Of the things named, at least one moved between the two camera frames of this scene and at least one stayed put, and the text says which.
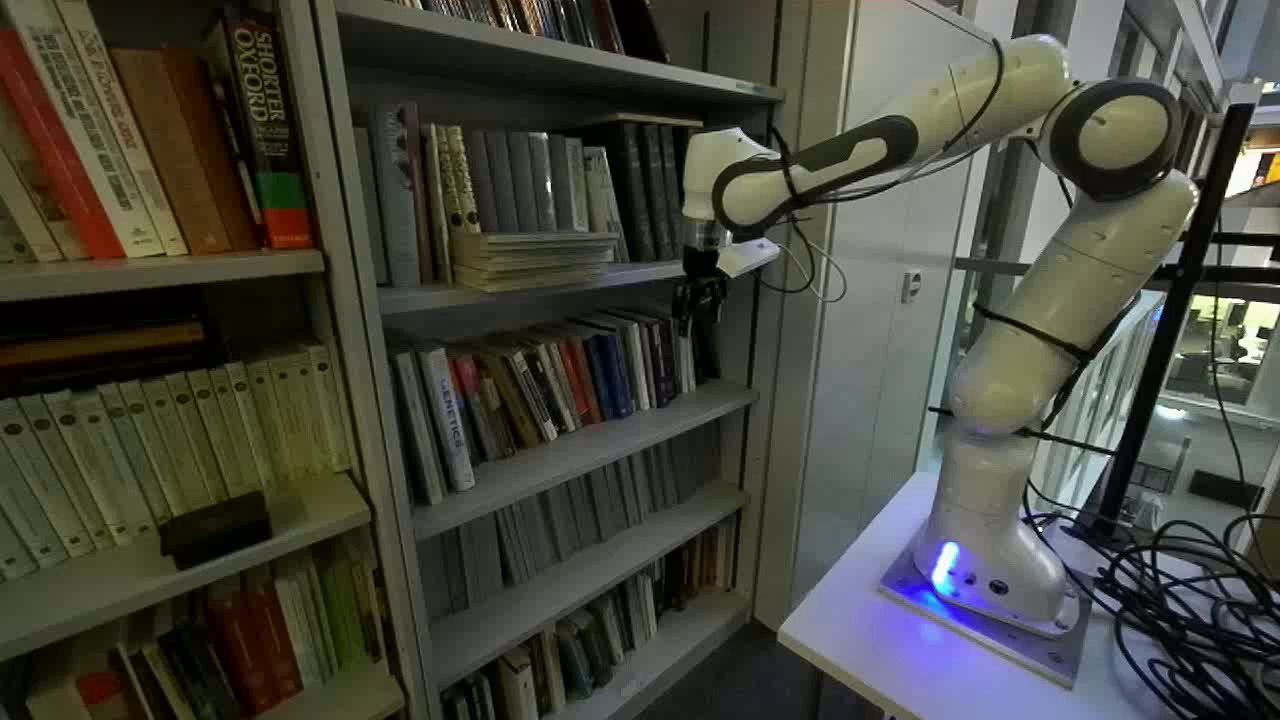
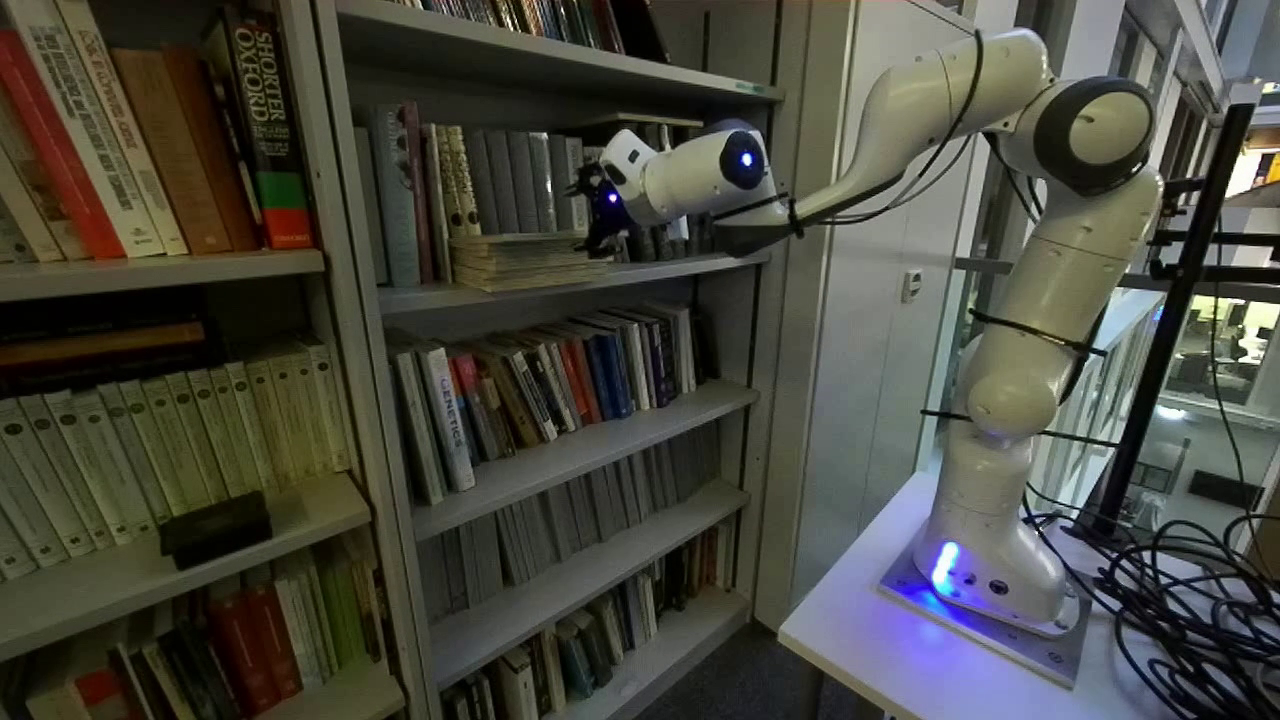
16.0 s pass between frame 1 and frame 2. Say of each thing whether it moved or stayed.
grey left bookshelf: stayed
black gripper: moved
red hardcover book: stayed
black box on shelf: stayed
